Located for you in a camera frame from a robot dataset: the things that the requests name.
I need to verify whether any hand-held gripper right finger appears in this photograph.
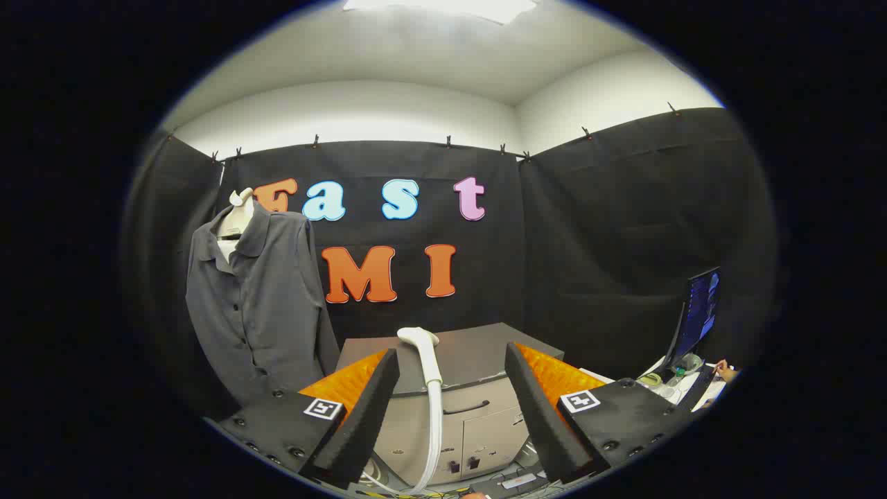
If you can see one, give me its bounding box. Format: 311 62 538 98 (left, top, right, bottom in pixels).
504 342 694 484

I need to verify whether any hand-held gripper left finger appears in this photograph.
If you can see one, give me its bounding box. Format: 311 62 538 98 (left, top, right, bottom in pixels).
215 349 401 490

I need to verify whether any grey button-up shirt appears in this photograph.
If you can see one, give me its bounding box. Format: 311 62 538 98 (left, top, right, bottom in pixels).
185 201 342 406

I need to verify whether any grey cabinet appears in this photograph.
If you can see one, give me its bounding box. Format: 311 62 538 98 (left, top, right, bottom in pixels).
336 322 565 486

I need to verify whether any white desk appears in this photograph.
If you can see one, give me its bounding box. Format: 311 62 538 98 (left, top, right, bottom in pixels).
582 353 730 413

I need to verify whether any computer monitor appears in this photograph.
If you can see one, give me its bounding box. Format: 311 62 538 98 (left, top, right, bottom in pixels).
669 267 723 368

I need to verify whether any white mannequin torso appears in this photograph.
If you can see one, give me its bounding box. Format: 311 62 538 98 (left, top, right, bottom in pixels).
216 187 256 264

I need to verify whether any ceiling light panel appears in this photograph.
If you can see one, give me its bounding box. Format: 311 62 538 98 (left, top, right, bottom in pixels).
343 0 538 26

